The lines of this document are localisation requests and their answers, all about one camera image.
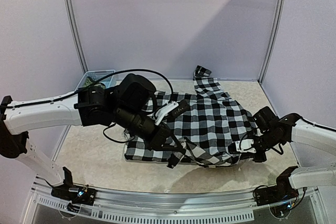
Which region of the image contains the aluminium wall post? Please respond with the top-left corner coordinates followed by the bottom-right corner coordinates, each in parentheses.
top-left (258, 0), bottom-right (285, 85)
top-left (64, 0), bottom-right (88, 73)

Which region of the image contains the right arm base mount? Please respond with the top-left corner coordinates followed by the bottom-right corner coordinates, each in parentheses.
top-left (253, 185), bottom-right (308, 210)

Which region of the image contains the right aluminium wall post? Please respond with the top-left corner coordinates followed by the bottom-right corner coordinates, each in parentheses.
top-left (258, 0), bottom-right (285, 85)

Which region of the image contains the left aluminium wall post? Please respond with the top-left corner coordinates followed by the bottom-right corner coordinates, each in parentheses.
top-left (64, 0), bottom-right (88, 73)

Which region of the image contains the front aluminium rail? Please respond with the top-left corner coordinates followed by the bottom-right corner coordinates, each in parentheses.
top-left (23, 177), bottom-right (328, 223)

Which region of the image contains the black white checked shirt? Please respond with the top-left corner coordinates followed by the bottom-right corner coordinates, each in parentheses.
top-left (124, 66), bottom-right (257, 168)

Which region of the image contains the green garment in basket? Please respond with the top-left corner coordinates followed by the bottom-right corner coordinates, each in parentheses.
top-left (82, 76), bottom-right (106, 89)

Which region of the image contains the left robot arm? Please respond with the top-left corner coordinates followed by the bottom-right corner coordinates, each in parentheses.
top-left (1, 73), bottom-right (190, 200)

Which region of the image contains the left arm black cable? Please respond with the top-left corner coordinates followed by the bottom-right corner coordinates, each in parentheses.
top-left (5, 68), bottom-right (174, 109)

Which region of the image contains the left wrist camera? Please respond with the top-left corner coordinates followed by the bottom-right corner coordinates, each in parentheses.
top-left (154, 100), bottom-right (190, 125)

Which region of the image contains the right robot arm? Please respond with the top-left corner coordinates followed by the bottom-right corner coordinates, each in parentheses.
top-left (251, 106), bottom-right (335, 201)

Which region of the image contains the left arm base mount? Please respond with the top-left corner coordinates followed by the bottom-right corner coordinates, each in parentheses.
top-left (51, 167), bottom-right (98, 213)

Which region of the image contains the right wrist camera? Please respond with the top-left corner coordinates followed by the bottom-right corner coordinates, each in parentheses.
top-left (235, 138), bottom-right (256, 153)

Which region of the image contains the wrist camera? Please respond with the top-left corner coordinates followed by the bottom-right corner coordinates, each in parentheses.
top-left (154, 100), bottom-right (190, 125)
top-left (235, 138), bottom-right (256, 153)

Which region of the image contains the light blue plastic basket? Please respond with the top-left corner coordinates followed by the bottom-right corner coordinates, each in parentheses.
top-left (76, 69), bottom-right (116, 90)

